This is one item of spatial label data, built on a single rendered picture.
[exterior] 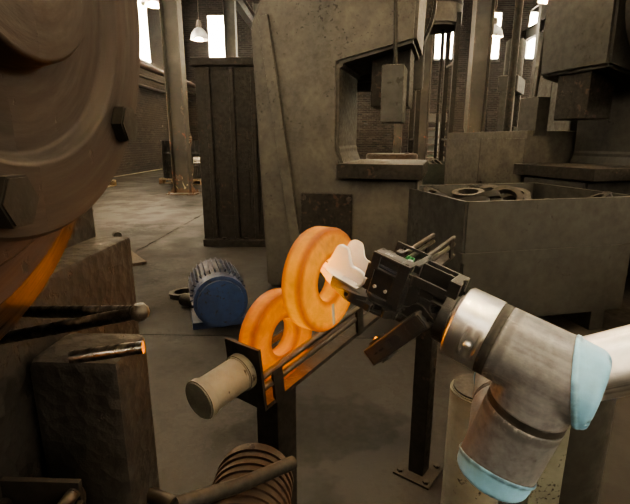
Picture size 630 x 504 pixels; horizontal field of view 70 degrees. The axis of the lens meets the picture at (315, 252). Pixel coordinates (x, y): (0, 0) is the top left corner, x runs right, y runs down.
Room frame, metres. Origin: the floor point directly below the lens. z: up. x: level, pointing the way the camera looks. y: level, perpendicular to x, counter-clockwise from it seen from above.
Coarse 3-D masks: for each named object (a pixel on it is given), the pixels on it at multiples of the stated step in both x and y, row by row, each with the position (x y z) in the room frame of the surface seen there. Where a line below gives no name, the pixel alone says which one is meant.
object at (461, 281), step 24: (384, 264) 0.55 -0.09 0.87; (408, 264) 0.53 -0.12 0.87; (432, 264) 0.55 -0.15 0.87; (384, 288) 0.54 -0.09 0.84; (408, 288) 0.54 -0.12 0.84; (432, 288) 0.52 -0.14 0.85; (456, 288) 0.50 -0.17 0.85; (384, 312) 0.53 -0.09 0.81; (408, 312) 0.54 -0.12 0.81; (432, 312) 0.52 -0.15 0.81; (432, 336) 0.50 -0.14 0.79
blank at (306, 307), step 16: (304, 240) 0.60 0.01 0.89; (320, 240) 0.60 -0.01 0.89; (336, 240) 0.64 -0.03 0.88; (288, 256) 0.59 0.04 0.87; (304, 256) 0.58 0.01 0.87; (320, 256) 0.60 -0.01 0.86; (288, 272) 0.58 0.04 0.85; (304, 272) 0.57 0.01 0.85; (288, 288) 0.57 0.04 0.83; (304, 288) 0.57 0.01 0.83; (288, 304) 0.58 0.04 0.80; (304, 304) 0.57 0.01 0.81; (320, 304) 0.60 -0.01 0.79; (336, 304) 0.63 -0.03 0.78; (304, 320) 0.57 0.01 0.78; (320, 320) 0.60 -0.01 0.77; (336, 320) 0.63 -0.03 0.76
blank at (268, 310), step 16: (256, 304) 0.67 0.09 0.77; (272, 304) 0.66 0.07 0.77; (256, 320) 0.64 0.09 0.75; (272, 320) 0.66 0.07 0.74; (288, 320) 0.72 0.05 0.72; (240, 336) 0.64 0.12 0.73; (256, 336) 0.63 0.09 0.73; (288, 336) 0.72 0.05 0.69; (304, 336) 0.73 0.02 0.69; (272, 352) 0.66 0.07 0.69; (288, 352) 0.69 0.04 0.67; (304, 352) 0.73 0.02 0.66
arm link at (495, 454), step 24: (480, 408) 0.48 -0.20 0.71; (480, 432) 0.46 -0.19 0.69; (504, 432) 0.43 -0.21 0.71; (528, 432) 0.42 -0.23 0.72; (480, 456) 0.45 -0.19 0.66; (504, 456) 0.43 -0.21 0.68; (528, 456) 0.42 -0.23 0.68; (480, 480) 0.44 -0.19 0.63; (504, 480) 0.43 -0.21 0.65; (528, 480) 0.43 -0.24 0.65
